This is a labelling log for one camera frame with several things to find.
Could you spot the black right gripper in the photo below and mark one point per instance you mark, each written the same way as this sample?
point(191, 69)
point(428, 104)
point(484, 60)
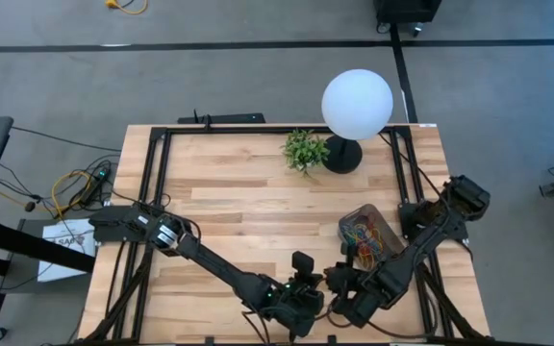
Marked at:
point(359, 295)

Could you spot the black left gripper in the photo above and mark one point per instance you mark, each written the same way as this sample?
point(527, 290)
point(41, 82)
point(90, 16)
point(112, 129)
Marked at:
point(296, 305)

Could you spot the green rubber band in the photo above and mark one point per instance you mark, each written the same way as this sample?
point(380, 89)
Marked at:
point(354, 235)

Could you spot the translucent grey plastic bin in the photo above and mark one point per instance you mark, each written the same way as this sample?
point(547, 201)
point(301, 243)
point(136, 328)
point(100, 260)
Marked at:
point(387, 221)

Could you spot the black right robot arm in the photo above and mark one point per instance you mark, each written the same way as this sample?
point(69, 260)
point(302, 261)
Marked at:
point(431, 240)

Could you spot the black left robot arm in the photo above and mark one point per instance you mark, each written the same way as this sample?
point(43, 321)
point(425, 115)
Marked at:
point(219, 264)

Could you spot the green plant in white pot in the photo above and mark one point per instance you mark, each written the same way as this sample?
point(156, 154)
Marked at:
point(303, 151)

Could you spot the white globe lamp black base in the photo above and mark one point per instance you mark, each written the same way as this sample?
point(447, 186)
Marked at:
point(356, 103)

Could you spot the black box with antenna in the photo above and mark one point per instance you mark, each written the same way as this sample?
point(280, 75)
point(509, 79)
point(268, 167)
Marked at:
point(229, 118)

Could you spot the black power strip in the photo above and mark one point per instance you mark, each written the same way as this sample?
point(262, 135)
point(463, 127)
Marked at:
point(98, 180)

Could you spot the white printed sheet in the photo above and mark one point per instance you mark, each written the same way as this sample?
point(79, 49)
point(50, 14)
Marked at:
point(65, 230)

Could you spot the black wheeled cart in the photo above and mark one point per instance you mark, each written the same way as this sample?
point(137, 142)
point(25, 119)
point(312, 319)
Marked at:
point(407, 9)

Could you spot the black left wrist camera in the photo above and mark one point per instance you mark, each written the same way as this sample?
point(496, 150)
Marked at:
point(303, 264)

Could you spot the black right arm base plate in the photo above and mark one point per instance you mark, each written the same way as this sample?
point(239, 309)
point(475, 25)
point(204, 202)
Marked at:
point(411, 216)

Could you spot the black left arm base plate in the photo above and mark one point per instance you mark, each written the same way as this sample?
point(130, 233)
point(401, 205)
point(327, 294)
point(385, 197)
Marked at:
point(113, 226)

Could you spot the black desk leg frame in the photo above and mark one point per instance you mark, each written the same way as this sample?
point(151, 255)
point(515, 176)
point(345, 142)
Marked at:
point(27, 242)

